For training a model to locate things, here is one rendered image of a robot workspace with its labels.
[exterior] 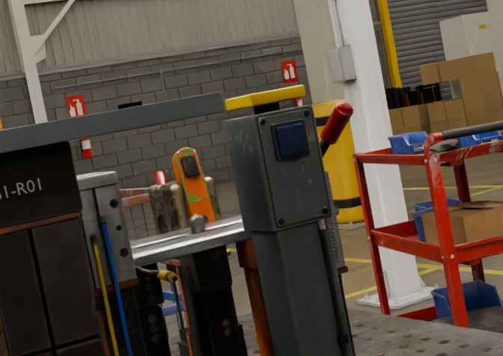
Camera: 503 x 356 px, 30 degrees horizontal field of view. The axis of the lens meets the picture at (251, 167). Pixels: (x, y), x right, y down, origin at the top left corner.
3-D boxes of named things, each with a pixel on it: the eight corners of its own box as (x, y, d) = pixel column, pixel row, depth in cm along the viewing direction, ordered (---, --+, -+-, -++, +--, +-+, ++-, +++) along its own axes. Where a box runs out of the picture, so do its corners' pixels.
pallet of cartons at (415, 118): (460, 143, 1536) (453, 98, 1532) (425, 152, 1494) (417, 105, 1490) (412, 148, 1638) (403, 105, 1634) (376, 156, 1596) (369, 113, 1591)
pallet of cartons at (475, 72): (527, 136, 1418) (512, 48, 1410) (490, 146, 1375) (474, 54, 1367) (469, 142, 1519) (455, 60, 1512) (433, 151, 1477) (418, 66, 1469)
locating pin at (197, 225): (204, 241, 126) (198, 212, 126) (210, 242, 124) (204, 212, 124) (191, 244, 125) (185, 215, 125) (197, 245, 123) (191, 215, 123)
